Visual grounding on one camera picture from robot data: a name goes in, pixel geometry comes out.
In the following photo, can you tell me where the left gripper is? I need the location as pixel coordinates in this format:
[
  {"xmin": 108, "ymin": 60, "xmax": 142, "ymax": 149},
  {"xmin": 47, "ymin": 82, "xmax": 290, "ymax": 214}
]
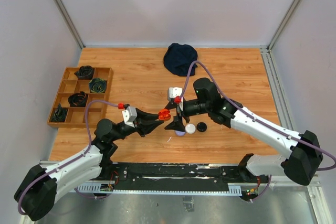
[{"xmin": 110, "ymin": 108, "xmax": 164, "ymax": 142}]

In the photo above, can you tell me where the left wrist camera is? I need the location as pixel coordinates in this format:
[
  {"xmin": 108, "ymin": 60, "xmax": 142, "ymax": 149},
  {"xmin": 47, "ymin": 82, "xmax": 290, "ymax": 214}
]
[{"xmin": 122, "ymin": 106, "xmax": 137, "ymax": 128}]

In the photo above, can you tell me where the aluminium frame post left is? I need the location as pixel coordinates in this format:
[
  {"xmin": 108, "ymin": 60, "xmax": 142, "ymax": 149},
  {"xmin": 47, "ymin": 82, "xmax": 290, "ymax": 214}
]
[{"xmin": 53, "ymin": 0, "xmax": 85, "ymax": 49}]

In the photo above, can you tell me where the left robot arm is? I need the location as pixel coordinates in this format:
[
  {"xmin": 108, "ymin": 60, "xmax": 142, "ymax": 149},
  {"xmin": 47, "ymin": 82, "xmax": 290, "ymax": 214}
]
[{"xmin": 14, "ymin": 106, "xmax": 163, "ymax": 221}]

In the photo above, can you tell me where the white earbud case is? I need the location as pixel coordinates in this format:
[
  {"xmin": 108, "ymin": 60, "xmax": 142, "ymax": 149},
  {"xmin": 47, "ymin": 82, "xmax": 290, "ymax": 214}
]
[{"xmin": 185, "ymin": 124, "xmax": 196, "ymax": 134}]

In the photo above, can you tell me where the rolled green black tie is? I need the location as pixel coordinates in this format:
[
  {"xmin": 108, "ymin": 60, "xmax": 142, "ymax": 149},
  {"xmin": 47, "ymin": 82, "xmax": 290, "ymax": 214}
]
[{"xmin": 50, "ymin": 103, "xmax": 68, "ymax": 123}]

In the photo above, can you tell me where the lavender earbud case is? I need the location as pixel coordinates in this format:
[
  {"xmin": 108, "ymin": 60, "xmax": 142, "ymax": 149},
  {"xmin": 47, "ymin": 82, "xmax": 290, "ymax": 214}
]
[{"xmin": 175, "ymin": 131, "xmax": 186, "ymax": 136}]

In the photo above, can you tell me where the orange earbud case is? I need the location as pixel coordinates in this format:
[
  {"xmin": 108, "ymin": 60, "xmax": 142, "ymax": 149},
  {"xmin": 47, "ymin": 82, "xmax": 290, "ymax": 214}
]
[{"xmin": 158, "ymin": 109, "xmax": 171, "ymax": 122}]

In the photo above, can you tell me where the purple cable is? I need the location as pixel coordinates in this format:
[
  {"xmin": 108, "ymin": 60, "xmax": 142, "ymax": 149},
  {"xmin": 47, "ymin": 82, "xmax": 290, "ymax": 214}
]
[
  {"xmin": 17, "ymin": 100, "xmax": 123, "ymax": 216},
  {"xmin": 178, "ymin": 60, "xmax": 336, "ymax": 171}
]

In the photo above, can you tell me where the black earbud case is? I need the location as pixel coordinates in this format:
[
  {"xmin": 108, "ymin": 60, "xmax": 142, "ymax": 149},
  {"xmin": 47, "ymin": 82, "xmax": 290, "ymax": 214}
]
[{"xmin": 196, "ymin": 122, "xmax": 207, "ymax": 132}]

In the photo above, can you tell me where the rolled green patterned tie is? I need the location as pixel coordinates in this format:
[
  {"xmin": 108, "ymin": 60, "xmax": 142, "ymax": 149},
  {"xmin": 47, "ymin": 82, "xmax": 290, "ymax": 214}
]
[{"xmin": 89, "ymin": 78, "xmax": 107, "ymax": 93}]

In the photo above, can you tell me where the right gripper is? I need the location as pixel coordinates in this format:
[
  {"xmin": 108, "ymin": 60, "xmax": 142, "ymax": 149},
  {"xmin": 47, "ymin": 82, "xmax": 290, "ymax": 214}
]
[{"xmin": 164, "ymin": 99, "xmax": 211, "ymax": 131}]

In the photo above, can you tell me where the dark navy crumpled cloth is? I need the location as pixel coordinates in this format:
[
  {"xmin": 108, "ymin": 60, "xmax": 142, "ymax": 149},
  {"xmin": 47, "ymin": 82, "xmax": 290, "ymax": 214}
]
[{"xmin": 163, "ymin": 43, "xmax": 198, "ymax": 77}]

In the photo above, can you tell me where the wooden compartment tray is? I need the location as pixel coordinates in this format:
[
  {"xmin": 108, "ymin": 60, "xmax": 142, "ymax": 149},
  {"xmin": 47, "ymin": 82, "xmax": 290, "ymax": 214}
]
[{"xmin": 47, "ymin": 66, "xmax": 113, "ymax": 128}]

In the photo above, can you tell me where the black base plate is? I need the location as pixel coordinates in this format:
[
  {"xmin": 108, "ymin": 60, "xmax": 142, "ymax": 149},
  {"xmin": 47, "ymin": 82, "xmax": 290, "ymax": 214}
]
[{"xmin": 81, "ymin": 162, "xmax": 263, "ymax": 191}]

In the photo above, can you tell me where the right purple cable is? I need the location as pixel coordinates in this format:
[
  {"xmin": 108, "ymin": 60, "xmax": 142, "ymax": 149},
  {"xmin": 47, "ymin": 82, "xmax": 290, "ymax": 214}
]
[{"xmin": 178, "ymin": 60, "xmax": 336, "ymax": 171}]

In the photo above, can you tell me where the rolled black tie top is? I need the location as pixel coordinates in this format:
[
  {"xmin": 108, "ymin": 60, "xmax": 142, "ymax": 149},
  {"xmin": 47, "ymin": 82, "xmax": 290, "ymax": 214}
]
[{"xmin": 74, "ymin": 66, "xmax": 95, "ymax": 80}]

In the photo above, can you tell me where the aluminium frame rail right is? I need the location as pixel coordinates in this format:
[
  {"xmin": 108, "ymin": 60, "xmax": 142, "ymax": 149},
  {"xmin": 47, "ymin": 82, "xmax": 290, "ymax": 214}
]
[{"xmin": 260, "ymin": 0, "xmax": 302, "ymax": 130}]

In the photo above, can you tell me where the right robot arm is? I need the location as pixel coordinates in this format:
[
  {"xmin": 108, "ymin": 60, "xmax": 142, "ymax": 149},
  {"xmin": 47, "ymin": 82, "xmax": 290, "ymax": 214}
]
[{"xmin": 165, "ymin": 78, "xmax": 323, "ymax": 186}]

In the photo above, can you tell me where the rolled black orange tie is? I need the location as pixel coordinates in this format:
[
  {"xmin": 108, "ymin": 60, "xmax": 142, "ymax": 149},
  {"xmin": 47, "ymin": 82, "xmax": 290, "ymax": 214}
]
[{"xmin": 68, "ymin": 91, "xmax": 88, "ymax": 108}]

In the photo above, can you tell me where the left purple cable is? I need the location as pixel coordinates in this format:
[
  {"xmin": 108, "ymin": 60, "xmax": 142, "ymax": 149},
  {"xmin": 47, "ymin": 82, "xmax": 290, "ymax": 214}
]
[{"xmin": 17, "ymin": 100, "xmax": 123, "ymax": 216}]

